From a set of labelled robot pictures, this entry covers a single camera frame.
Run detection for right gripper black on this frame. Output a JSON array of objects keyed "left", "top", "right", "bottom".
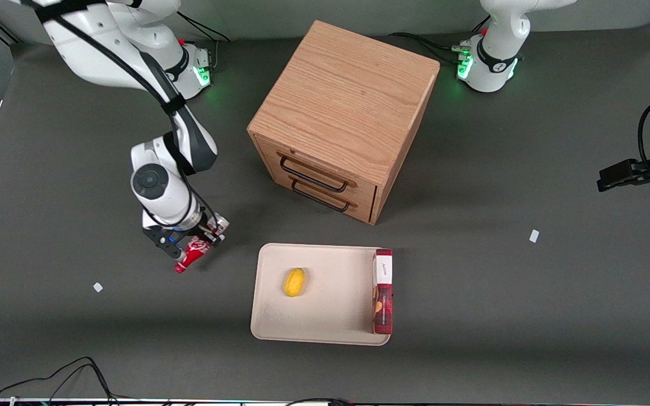
[{"left": 143, "top": 223, "right": 226, "bottom": 263}]

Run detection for red coke bottle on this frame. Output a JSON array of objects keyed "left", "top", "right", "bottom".
[{"left": 174, "top": 213, "right": 230, "bottom": 275}]

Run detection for beige plastic tray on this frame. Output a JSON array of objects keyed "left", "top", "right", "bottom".
[{"left": 251, "top": 243, "right": 393, "bottom": 346}]

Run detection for yellow lemon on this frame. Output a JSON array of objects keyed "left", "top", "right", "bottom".
[{"left": 284, "top": 268, "right": 307, "bottom": 298}]

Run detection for wooden drawer front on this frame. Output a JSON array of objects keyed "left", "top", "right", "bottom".
[
  {"left": 271, "top": 172, "right": 375, "bottom": 222},
  {"left": 257, "top": 141, "right": 378, "bottom": 205}
]

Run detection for red snack box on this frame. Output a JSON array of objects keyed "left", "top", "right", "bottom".
[{"left": 371, "top": 248, "right": 393, "bottom": 335}]

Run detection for wooden drawer cabinet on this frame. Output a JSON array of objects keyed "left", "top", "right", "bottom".
[{"left": 247, "top": 20, "right": 440, "bottom": 226}]

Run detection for black metal drawer handle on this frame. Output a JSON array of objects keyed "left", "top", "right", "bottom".
[
  {"left": 291, "top": 178, "right": 354, "bottom": 213},
  {"left": 280, "top": 155, "right": 358, "bottom": 193}
]

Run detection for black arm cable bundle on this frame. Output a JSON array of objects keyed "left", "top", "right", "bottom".
[{"left": 20, "top": 0, "right": 218, "bottom": 226}]

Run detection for black floor cable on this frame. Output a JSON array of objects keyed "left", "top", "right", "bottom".
[
  {"left": 286, "top": 398, "right": 359, "bottom": 406},
  {"left": 0, "top": 356, "right": 120, "bottom": 406}
]

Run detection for black base cable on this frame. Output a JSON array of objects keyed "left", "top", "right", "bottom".
[
  {"left": 387, "top": 32, "right": 472, "bottom": 65},
  {"left": 177, "top": 11, "right": 231, "bottom": 68}
]

